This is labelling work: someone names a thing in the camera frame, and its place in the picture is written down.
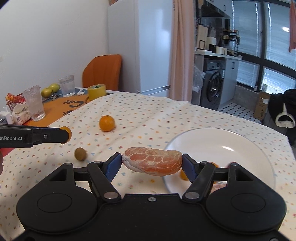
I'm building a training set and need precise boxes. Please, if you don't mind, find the large orange tangerine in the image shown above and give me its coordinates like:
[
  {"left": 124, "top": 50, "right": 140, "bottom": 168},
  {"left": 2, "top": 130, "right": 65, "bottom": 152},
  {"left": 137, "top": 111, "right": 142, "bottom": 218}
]
[{"left": 180, "top": 169, "right": 189, "bottom": 181}]

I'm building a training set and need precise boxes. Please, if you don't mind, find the green-brown longan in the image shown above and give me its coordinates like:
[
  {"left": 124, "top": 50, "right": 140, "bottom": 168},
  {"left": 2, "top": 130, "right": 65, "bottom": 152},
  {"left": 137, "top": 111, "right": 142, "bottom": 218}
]
[{"left": 74, "top": 147, "right": 87, "bottom": 161}]

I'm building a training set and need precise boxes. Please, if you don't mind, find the large peeled pomelo segment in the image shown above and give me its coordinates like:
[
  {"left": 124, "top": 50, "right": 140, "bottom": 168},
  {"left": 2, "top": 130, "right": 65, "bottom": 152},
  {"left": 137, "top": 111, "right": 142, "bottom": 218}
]
[{"left": 122, "top": 147, "right": 183, "bottom": 176}]

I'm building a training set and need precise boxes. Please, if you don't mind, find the white kitchen counter cabinet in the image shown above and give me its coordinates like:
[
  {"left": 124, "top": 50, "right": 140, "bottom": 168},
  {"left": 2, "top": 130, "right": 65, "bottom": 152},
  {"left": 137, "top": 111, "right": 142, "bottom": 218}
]
[{"left": 191, "top": 50, "right": 242, "bottom": 110}]

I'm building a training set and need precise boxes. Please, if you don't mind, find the person's left hand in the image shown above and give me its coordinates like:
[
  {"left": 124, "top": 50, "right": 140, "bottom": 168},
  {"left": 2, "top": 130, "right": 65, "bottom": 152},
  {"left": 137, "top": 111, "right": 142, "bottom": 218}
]
[{"left": 0, "top": 151, "right": 4, "bottom": 174}]

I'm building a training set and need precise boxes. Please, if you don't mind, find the tissue pack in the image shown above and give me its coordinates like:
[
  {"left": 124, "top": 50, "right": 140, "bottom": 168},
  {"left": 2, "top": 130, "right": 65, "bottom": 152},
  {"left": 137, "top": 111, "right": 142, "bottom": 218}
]
[{"left": 12, "top": 103, "right": 32, "bottom": 125}]

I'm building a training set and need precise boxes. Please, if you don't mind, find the orange cat placemat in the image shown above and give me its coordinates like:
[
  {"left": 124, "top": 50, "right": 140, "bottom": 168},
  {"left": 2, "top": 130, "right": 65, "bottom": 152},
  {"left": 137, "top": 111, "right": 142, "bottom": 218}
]
[{"left": 25, "top": 94, "right": 89, "bottom": 127}]

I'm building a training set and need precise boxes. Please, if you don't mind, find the white plate blue rim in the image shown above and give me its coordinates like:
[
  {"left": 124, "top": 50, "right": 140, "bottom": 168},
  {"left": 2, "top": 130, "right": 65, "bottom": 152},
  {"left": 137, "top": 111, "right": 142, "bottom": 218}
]
[{"left": 165, "top": 128, "right": 276, "bottom": 189}]

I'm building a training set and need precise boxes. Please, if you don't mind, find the red basket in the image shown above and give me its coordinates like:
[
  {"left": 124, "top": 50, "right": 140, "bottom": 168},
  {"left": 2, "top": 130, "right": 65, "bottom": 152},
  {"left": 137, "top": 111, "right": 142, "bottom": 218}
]
[{"left": 6, "top": 93, "right": 26, "bottom": 111}]

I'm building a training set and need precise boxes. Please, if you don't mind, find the tall frosted glass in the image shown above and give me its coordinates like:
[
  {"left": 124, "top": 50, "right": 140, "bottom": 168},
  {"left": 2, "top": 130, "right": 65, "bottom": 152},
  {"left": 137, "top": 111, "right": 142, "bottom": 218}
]
[{"left": 23, "top": 85, "right": 46, "bottom": 121}]

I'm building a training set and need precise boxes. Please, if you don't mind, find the green apple front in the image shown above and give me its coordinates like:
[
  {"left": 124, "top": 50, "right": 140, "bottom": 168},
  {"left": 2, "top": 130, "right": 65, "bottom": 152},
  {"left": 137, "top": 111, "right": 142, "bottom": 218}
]
[{"left": 41, "top": 87, "right": 53, "bottom": 98}]

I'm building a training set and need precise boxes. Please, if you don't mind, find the green apple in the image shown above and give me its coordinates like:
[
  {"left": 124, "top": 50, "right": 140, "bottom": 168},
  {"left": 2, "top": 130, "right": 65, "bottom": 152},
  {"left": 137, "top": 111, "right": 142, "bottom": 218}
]
[
  {"left": 48, "top": 83, "right": 60, "bottom": 93},
  {"left": 41, "top": 87, "right": 53, "bottom": 98}
]

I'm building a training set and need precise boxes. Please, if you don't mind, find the green apple back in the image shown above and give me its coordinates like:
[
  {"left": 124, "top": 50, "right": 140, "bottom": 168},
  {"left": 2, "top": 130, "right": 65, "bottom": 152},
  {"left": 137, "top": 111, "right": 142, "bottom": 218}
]
[{"left": 48, "top": 83, "right": 60, "bottom": 93}]

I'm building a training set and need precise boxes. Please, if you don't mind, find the floral white tablecloth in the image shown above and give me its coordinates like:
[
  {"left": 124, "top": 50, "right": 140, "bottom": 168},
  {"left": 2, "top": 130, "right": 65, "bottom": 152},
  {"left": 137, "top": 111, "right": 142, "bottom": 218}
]
[{"left": 1, "top": 92, "right": 295, "bottom": 240}]

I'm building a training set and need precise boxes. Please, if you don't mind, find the short clear glass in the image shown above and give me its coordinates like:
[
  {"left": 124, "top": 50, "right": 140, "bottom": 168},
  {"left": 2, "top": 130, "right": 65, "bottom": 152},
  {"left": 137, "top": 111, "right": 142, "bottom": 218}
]
[{"left": 59, "top": 75, "right": 75, "bottom": 97}]

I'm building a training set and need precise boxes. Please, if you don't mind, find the yellow tape roll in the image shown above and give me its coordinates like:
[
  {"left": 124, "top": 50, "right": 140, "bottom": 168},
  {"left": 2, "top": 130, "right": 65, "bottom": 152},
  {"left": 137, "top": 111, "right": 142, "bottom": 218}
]
[{"left": 88, "top": 84, "right": 107, "bottom": 101}]

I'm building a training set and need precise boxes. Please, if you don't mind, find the orange chair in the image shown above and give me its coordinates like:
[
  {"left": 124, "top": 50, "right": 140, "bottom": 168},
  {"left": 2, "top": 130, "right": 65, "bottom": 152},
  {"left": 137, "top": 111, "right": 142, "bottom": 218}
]
[{"left": 82, "top": 54, "right": 122, "bottom": 91}]

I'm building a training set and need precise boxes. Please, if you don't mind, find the cardboard box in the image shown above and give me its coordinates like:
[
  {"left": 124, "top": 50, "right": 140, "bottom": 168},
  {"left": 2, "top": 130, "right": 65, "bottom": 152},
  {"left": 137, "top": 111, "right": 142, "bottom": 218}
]
[{"left": 253, "top": 91, "right": 270, "bottom": 121}]

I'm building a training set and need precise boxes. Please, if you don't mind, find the black jacket on chair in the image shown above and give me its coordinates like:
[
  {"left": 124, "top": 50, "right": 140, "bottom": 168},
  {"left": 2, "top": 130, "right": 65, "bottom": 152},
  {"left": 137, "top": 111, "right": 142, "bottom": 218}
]
[{"left": 268, "top": 89, "right": 295, "bottom": 146}]

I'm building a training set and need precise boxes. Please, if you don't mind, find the grey washing machine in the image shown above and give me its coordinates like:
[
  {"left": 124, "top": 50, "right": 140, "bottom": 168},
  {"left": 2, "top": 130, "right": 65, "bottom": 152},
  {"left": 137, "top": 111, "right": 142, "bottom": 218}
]
[{"left": 200, "top": 58, "right": 226, "bottom": 110}]

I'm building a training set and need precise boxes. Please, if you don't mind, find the pink curtain left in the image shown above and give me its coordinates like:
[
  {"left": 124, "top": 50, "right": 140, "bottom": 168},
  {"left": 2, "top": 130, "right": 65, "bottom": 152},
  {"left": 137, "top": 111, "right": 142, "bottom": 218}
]
[{"left": 170, "top": 0, "right": 195, "bottom": 101}]

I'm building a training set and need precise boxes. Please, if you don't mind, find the white refrigerator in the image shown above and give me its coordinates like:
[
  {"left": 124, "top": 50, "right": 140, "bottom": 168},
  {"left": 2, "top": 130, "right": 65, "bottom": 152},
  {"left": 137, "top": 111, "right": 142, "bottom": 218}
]
[{"left": 107, "top": 1, "right": 174, "bottom": 97}]

